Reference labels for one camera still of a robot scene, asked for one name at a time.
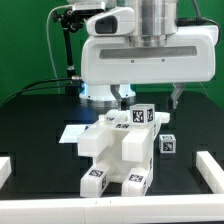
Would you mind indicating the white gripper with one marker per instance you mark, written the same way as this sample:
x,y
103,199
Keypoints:
x,y
188,56

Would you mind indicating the white tagged cube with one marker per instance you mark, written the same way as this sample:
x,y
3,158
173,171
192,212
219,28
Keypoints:
x,y
167,143
142,114

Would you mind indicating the white chair back frame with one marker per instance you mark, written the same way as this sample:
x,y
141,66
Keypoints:
x,y
98,136

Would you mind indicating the white chair seat part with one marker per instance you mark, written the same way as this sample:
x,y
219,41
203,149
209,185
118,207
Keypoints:
x,y
113,156

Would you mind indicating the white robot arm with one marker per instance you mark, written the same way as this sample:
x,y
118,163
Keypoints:
x,y
141,42

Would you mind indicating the white right fence bar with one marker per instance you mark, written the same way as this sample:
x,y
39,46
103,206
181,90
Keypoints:
x,y
210,170

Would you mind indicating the white fence bar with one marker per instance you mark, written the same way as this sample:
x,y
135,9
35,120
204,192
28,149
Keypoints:
x,y
5,169
115,210
210,170

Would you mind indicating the white front fence bar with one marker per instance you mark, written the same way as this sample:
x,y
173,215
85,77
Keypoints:
x,y
115,210

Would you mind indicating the white left fence bar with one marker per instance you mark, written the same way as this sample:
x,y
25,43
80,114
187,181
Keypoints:
x,y
5,169

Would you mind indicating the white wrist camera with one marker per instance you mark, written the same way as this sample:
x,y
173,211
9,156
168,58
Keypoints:
x,y
118,21

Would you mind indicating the white marker base plate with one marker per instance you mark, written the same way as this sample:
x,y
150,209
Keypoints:
x,y
71,133

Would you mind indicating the grey mounted camera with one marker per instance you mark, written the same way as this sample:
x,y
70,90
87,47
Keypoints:
x,y
89,8

